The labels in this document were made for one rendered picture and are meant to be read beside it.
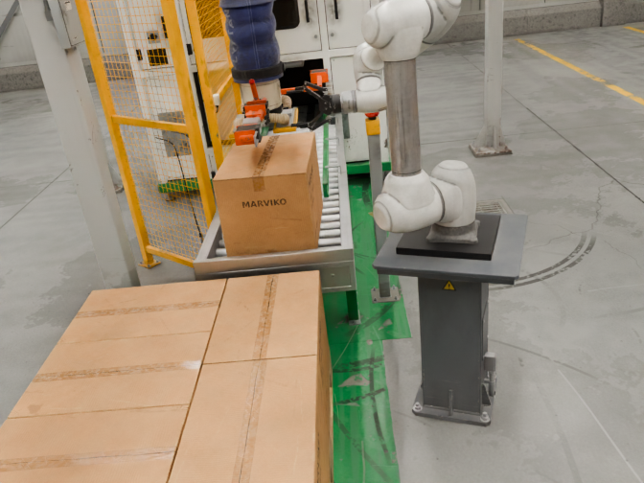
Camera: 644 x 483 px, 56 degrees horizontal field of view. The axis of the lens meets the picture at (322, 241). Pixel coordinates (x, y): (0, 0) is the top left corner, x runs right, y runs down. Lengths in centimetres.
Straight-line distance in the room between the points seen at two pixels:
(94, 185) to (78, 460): 184
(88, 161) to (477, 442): 233
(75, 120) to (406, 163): 191
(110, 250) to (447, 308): 201
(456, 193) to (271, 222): 87
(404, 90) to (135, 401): 131
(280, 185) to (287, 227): 20
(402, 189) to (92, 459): 125
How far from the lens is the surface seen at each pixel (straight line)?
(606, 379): 293
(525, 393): 279
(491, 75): 542
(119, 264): 365
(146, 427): 199
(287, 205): 261
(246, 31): 265
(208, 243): 290
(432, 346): 247
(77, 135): 342
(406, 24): 195
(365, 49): 255
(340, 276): 269
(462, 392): 259
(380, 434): 259
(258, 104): 251
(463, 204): 220
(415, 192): 206
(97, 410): 213
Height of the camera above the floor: 179
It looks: 26 degrees down
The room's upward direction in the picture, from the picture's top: 7 degrees counter-clockwise
